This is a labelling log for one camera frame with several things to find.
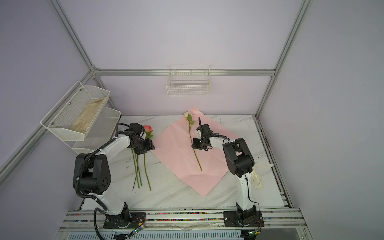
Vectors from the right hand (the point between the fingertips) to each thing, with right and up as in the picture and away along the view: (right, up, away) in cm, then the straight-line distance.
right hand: (191, 145), depth 100 cm
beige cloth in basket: (-56, +14, -24) cm, 62 cm away
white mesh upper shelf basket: (-62, +18, -22) cm, 68 cm away
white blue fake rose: (-36, -14, -8) cm, 39 cm away
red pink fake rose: (-31, +8, +4) cm, 32 cm away
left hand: (-26, -2, -9) cm, 27 cm away
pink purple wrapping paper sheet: (+6, -14, -9) cm, 18 cm away
